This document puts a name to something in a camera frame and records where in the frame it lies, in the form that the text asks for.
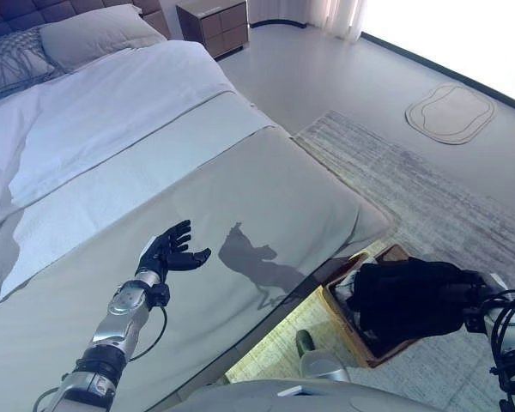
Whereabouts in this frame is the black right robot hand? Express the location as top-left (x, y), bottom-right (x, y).
top-left (437, 268), bottom-right (510, 311)

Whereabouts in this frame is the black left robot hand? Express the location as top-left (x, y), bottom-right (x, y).
top-left (135, 219), bottom-right (212, 284)

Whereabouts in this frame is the black garment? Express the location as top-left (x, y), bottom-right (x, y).
top-left (347, 257), bottom-right (486, 342)

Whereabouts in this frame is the beige printed garment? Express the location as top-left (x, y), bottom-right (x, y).
top-left (332, 256), bottom-right (379, 297)

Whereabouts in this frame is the beige bed cover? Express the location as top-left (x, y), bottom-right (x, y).
top-left (0, 124), bottom-right (391, 412)

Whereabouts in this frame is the brown wicker basket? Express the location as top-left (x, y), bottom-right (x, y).
top-left (321, 243), bottom-right (430, 370)

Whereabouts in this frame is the white textured blanket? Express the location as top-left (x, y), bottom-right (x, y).
top-left (0, 89), bottom-right (280, 297)

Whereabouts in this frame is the grey patterned rug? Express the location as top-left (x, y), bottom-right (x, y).
top-left (225, 109), bottom-right (515, 412)

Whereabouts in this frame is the white duvet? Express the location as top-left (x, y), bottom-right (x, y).
top-left (0, 39), bottom-right (237, 301)

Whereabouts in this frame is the small beige floor mat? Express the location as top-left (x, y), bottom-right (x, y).
top-left (405, 83), bottom-right (498, 146)

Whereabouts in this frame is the silver right robot leg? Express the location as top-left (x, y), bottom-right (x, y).
top-left (294, 328), bottom-right (352, 383)

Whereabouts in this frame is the grey robot torso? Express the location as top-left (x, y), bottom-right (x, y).
top-left (162, 377), bottom-right (439, 412)

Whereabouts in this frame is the brown wooden nightstand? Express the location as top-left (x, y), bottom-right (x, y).
top-left (174, 0), bottom-right (249, 60)

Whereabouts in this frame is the plain beige pillow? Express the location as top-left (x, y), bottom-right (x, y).
top-left (39, 7), bottom-right (168, 72)

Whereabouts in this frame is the grey patterned cushion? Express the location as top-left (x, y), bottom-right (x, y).
top-left (0, 25), bottom-right (57, 102)

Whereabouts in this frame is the tufted brown headboard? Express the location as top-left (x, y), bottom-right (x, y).
top-left (0, 0), bottom-right (173, 42)

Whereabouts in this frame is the sheer white curtain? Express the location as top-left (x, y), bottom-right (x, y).
top-left (317, 0), bottom-right (368, 44)

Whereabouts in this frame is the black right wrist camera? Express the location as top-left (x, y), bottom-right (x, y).
top-left (463, 306), bottom-right (488, 334)

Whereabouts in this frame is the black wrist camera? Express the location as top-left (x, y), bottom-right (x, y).
top-left (148, 282), bottom-right (172, 308)
top-left (463, 306), bottom-right (488, 334)

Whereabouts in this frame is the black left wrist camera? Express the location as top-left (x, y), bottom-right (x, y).
top-left (148, 282), bottom-right (172, 308)

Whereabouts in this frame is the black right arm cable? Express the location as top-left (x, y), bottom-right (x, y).
top-left (480, 290), bottom-right (515, 412)

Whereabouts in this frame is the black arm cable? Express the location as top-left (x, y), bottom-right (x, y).
top-left (126, 306), bottom-right (170, 361)
top-left (480, 290), bottom-right (515, 412)

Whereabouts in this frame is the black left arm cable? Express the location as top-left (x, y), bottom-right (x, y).
top-left (126, 306), bottom-right (170, 361)

